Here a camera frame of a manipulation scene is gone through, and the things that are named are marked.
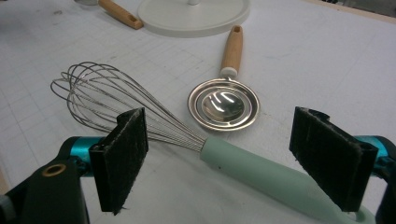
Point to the white grid mat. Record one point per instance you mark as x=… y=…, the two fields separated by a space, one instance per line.
x=311 y=62

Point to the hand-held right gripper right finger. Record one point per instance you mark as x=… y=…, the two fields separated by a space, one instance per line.
x=333 y=158

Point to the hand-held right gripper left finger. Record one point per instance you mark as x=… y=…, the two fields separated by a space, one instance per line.
x=120 y=161

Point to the white utensil rack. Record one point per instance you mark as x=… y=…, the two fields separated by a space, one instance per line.
x=193 y=21

